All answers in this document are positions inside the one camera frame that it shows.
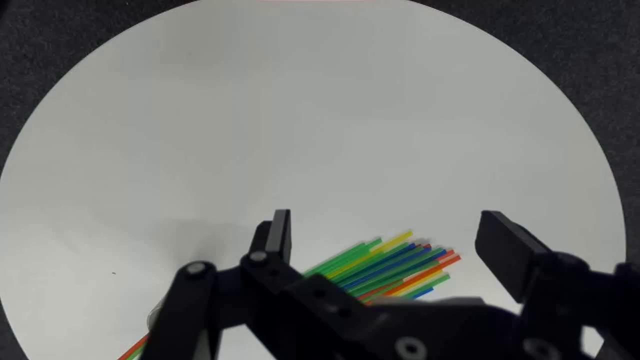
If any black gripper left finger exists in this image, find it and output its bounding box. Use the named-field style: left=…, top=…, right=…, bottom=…
left=143, top=209, right=377, bottom=360

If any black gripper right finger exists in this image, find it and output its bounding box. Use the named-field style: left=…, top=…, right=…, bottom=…
left=475, top=210, right=640, bottom=360

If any orange straw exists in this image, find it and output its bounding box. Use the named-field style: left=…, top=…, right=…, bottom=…
left=367, top=250, right=465, bottom=304
left=118, top=332, right=151, bottom=360

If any green straw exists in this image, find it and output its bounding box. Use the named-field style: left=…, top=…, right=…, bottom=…
left=303, top=236, right=385, bottom=278
left=410, top=276, right=453, bottom=304
left=351, top=246, right=448, bottom=297

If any yellow straw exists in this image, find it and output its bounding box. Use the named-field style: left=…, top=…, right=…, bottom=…
left=390, top=270, right=453, bottom=300
left=324, top=229, right=417, bottom=284

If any blue straw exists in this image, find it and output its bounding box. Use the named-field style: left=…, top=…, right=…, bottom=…
left=341, top=240, right=434, bottom=288

